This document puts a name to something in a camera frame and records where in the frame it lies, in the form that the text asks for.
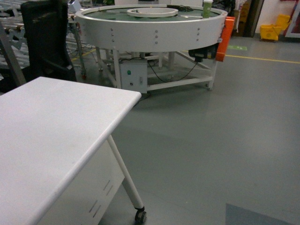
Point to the white control box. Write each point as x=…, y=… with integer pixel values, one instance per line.
x=133, y=75

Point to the round white conveyor table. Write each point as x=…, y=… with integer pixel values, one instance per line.
x=179, y=45

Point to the white table with casters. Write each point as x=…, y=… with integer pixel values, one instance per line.
x=59, y=164

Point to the orange side panel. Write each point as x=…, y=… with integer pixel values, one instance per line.
x=225, y=36

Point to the green paper cup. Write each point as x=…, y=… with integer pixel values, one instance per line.
x=207, y=4

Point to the black mesh office chair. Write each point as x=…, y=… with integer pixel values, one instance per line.
x=46, y=23

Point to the yellow mop bucket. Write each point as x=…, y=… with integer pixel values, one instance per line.
x=272, y=31

